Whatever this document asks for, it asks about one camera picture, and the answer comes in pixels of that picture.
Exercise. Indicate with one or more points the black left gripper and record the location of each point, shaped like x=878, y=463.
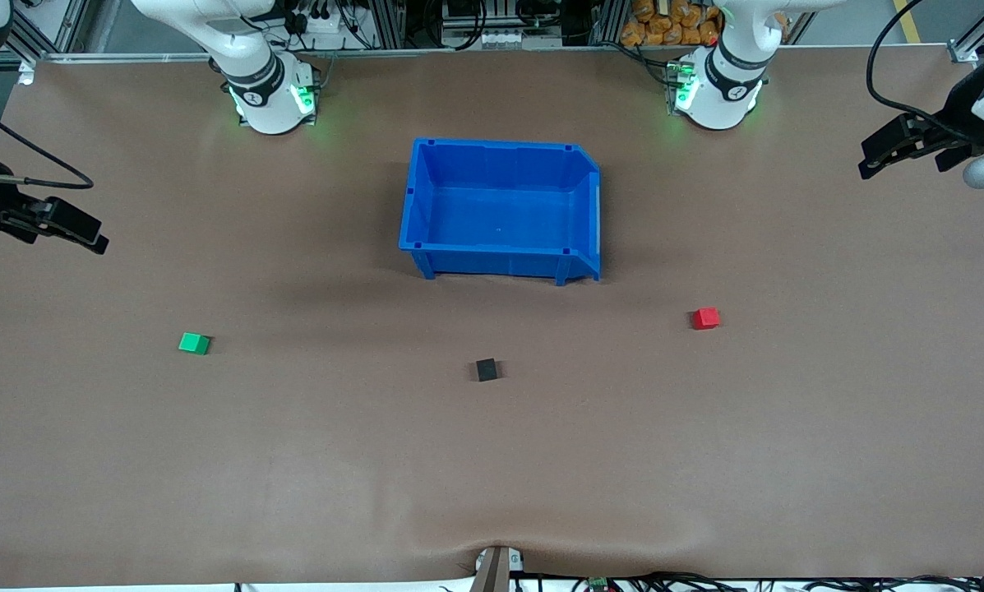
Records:
x=958, y=117

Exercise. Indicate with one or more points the green cube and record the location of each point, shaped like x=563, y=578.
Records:
x=193, y=343

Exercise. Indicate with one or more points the red cube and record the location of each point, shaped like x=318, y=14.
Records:
x=705, y=318

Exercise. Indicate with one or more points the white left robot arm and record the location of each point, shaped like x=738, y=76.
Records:
x=718, y=90

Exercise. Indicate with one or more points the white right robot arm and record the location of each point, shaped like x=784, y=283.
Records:
x=265, y=90

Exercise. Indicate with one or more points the black cube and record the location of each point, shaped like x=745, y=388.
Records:
x=486, y=370

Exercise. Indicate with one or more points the aluminium corner profile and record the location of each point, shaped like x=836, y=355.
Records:
x=964, y=51

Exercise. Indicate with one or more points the aluminium diagonal profile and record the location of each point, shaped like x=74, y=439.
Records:
x=35, y=37

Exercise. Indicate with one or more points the bag of orange items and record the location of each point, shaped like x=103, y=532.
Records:
x=664, y=25

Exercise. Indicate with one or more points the white power strip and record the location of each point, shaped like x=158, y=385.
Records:
x=319, y=20

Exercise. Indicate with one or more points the blue plastic bin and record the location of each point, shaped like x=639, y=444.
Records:
x=500, y=214

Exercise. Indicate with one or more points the grey electronics box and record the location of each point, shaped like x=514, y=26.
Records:
x=500, y=37

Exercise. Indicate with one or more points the brown table mat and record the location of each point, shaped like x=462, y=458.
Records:
x=492, y=460

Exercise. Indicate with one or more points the aluminium table edge rail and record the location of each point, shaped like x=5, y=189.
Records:
x=500, y=51

